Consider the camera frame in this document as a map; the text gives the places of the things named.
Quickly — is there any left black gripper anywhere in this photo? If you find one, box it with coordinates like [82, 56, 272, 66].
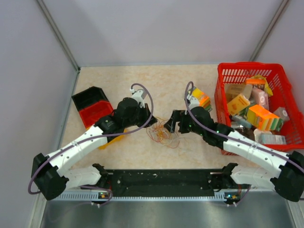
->
[123, 104, 157, 128]

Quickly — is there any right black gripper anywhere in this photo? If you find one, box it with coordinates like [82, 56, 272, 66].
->
[164, 110, 205, 137]

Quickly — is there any orange wire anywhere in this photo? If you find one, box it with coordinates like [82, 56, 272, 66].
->
[148, 115, 171, 143]

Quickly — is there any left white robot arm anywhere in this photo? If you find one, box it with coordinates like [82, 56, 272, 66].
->
[30, 95, 156, 200]

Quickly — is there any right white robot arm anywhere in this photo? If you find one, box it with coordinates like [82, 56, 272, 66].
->
[164, 107, 304, 202]

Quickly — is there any orange sponge pack on table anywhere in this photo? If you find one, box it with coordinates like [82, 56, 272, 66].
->
[191, 87, 212, 112]

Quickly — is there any red plastic bin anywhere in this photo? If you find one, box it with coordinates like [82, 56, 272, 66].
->
[79, 101, 113, 128]

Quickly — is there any black plastic bin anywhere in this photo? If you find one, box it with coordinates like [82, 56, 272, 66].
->
[72, 86, 109, 111]

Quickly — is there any yellow plastic bin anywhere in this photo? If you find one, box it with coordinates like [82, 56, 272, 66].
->
[98, 129, 127, 150]

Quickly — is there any brown cardboard box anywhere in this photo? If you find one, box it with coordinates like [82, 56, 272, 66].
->
[225, 84, 253, 102]

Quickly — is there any yellow sponge pack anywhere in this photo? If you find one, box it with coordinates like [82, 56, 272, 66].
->
[227, 93, 250, 116]

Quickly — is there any pink packet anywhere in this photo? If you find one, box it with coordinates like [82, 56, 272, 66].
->
[250, 87, 269, 110]

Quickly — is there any white wrapped packet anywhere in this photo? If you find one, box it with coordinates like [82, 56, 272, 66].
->
[253, 129, 286, 145]

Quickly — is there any yellow bag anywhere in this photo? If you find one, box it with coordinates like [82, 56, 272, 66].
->
[251, 75, 273, 96]

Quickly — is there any grey small box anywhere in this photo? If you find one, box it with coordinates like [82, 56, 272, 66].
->
[273, 107, 290, 122]

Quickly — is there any red plastic basket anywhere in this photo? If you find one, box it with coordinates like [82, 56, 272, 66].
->
[214, 62, 304, 152]

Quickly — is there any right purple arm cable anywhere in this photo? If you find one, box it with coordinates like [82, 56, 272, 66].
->
[184, 81, 304, 174]

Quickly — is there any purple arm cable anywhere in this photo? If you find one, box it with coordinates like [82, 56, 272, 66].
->
[28, 83, 154, 195]
[184, 81, 304, 174]

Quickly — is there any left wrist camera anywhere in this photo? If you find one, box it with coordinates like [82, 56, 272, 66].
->
[130, 89, 147, 107]

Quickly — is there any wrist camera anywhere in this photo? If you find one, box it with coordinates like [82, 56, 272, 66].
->
[186, 95, 200, 110]
[130, 89, 147, 107]

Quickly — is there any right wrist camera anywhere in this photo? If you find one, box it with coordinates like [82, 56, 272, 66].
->
[186, 95, 200, 110]

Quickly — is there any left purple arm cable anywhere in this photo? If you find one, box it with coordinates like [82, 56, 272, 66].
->
[28, 83, 154, 195]

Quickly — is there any grey cable duct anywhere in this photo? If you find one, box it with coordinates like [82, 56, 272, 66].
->
[51, 191, 240, 202]

